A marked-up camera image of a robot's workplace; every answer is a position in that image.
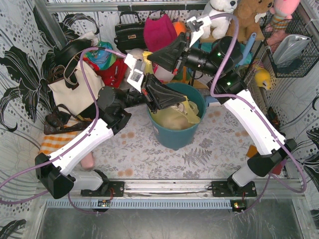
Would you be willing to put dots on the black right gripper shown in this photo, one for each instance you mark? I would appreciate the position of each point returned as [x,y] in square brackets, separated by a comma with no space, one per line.
[181,57]

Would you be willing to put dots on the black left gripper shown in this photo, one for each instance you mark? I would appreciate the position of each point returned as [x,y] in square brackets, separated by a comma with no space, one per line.
[147,92]

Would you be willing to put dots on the yellow plastic trash bag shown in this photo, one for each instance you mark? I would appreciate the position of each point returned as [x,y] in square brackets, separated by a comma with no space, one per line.
[177,109]

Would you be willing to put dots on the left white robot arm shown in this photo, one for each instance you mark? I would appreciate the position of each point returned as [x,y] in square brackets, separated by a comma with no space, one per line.
[55,171]

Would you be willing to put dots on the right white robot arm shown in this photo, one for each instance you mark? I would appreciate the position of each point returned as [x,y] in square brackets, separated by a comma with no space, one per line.
[272,146]

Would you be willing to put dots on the teal plastic trash bin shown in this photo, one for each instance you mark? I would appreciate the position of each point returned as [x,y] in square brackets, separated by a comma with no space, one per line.
[176,139]

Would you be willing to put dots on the cream canvas tote bag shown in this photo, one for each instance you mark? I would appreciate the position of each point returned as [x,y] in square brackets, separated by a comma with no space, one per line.
[78,99]

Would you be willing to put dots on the pink faced striped doll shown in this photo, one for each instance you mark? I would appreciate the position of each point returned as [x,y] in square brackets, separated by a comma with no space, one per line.
[162,74]

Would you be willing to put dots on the magenta felt hat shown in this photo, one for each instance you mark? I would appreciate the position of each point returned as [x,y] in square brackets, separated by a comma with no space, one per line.
[159,33]

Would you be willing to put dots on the white plush lamb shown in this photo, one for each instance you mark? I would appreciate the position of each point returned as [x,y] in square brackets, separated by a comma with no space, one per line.
[137,53]

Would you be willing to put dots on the orange plush toy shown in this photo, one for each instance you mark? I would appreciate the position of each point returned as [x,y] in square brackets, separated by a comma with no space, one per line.
[179,27]

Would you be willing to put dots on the black leather handbag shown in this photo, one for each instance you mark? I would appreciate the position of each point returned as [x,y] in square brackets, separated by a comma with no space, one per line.
[130,36]

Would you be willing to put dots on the red folded clothes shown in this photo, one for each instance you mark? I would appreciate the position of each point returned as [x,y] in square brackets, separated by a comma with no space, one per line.
[114,75]

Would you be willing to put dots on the colourful rainbow cloth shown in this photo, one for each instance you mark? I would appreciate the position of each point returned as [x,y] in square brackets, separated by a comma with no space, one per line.
[100,59]

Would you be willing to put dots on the brown plush teddy bear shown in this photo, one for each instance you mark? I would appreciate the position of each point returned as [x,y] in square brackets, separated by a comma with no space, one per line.
[249,13]

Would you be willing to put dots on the yellow plush duck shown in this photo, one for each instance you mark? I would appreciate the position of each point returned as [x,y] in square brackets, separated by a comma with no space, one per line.
[262,76]

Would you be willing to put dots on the black orange patterned cloth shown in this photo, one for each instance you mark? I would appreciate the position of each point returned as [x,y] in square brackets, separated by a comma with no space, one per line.
[272,118]

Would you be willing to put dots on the orange checkered cloth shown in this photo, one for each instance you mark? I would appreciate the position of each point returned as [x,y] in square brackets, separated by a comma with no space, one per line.
[53,142]

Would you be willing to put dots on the pink plush toy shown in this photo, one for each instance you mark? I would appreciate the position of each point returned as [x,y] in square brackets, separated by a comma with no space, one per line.
[282,11]

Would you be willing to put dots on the magenta red sock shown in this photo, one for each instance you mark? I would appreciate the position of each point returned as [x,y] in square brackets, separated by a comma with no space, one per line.
[278,169]

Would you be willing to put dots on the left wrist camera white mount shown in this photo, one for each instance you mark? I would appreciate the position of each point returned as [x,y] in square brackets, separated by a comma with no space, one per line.
[136,75]

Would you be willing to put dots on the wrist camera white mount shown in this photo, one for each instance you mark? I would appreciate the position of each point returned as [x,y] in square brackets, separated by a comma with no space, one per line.
[136,75]
[196,26]

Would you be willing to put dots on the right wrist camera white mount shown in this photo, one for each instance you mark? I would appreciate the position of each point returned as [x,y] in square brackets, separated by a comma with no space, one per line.
[196,26]

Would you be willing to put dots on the blue handled mop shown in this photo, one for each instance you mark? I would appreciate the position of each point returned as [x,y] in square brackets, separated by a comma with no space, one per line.
[229,81]

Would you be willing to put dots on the black wire basket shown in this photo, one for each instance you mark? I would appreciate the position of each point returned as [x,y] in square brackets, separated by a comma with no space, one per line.
[295,67]

